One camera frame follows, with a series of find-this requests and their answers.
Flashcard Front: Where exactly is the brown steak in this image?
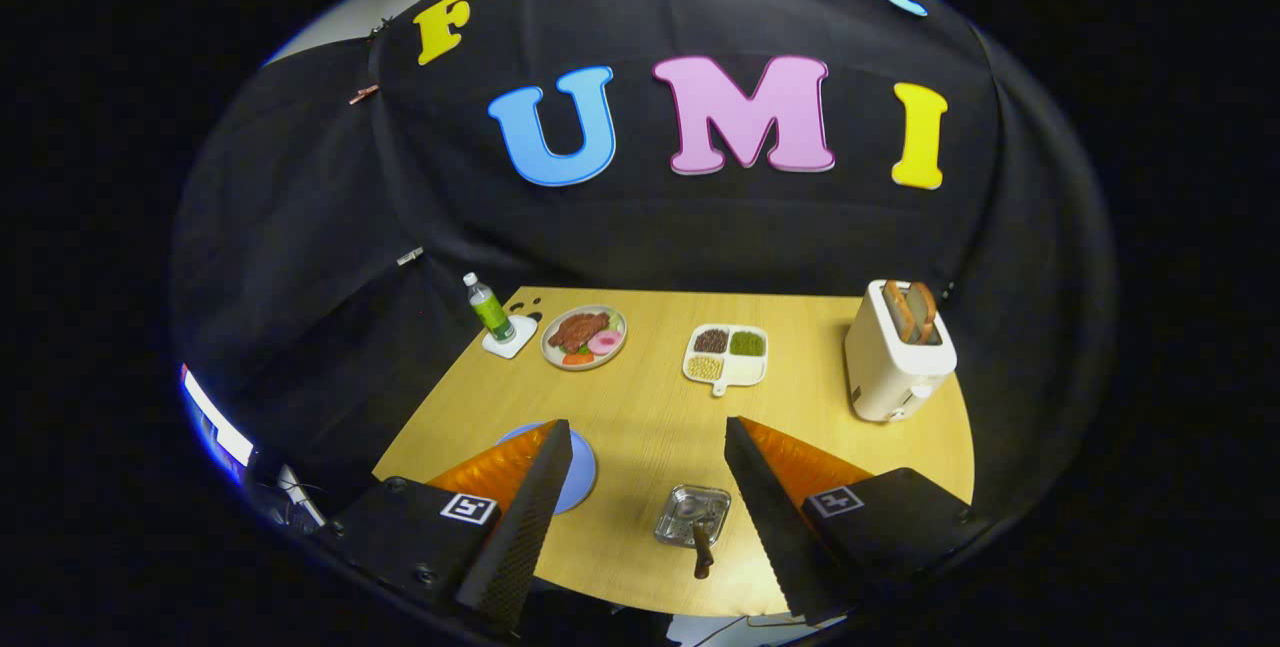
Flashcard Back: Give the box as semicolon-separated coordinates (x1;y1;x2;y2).
548;311;611;353

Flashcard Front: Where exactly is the metal spoon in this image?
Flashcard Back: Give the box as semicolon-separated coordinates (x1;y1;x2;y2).
690;517;718;580

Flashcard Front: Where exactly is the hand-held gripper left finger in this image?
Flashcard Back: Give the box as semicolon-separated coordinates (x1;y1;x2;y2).
325;418;575;633

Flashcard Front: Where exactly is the white square coaster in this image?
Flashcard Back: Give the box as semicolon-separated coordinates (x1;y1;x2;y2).
481;315;539;360

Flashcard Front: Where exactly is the blue round plate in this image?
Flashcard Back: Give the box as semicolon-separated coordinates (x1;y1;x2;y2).
495;422;598;515

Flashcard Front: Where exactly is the brown bread slice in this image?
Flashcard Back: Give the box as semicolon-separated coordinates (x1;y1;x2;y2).
882;279;917;344
905;282;939;345

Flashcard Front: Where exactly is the metal wire basket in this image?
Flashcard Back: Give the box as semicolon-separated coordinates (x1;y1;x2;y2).
654;484;732;549

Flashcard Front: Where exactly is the white divided bean tray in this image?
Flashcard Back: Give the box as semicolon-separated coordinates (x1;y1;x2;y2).
682;323;770;398

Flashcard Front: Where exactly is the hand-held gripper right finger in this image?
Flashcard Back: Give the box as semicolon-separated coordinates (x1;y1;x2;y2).
724;416;986;626

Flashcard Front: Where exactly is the beige food plate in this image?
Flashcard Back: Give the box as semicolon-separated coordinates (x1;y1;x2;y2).
540;305;628;371

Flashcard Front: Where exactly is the grey keyboard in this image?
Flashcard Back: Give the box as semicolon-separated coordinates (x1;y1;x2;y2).
275;464;326;528

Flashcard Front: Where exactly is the black backdrop cloth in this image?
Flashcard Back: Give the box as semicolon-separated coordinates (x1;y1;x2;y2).
170;0;1116;528

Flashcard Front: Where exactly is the white toaster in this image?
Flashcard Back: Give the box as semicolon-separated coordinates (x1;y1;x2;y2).
843;279;958;424

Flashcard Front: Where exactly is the lit computer monitor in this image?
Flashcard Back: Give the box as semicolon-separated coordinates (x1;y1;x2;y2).
180;363;256;473

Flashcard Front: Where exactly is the green label plastic bottle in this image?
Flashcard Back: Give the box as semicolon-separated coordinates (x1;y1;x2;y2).
462;272;517;344

